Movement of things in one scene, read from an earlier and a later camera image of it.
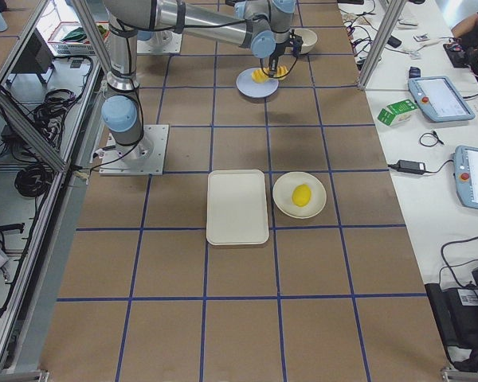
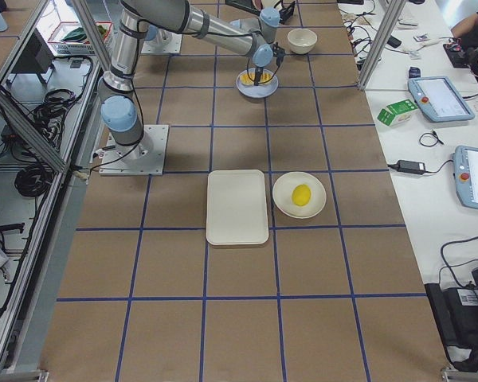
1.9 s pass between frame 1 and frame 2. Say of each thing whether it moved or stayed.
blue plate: stayed
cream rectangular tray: stayed
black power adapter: stayed
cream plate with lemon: stayed
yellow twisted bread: moved
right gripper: moved
